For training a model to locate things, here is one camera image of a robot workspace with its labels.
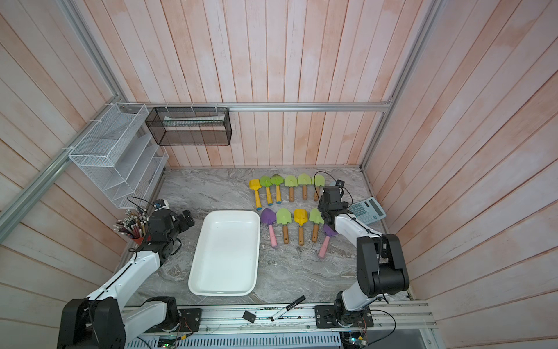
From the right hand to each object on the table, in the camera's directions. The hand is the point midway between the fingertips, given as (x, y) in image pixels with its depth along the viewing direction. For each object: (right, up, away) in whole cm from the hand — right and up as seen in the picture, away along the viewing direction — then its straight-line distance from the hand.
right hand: (332, 199), depth 95 cm
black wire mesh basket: (-67, +36, +9) cm, 77 cm away
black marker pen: (-21, -37, -20) cm, 47 cm away
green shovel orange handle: (-24, +9, +17) cm, 31 cm away
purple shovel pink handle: (-2, -15, -2) cm, 15 cm away
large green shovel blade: (-22, -8, +6) cm, 24 cm away
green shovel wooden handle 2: (-10, +10, +19) cm, 24 cm away
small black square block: (-35, -40, -20) cm, 57 cm away
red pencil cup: (-78, -15, -13) cm, 81 cm away
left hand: (-65, -7, -7) cm, 65 cm away
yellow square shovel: (-36, +7, +15) cm, 40 cm away
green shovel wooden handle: (-17, +9, +19) cm, 27 cm away
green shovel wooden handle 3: (-3, +8, +21) cm, 23 cm away
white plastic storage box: (-46, -24, -9) cm, 53 cm away
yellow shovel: (-14, -8, +3) cm, 16 cm away
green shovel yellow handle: (-31, +9, +17) cm, 36 cm away
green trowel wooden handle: (-7, -9, +4) cm, 12 cm away
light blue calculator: (+18, -5, +5) cm, 19 cm away
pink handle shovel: (-29, -8, +5) cm, 30 cm away
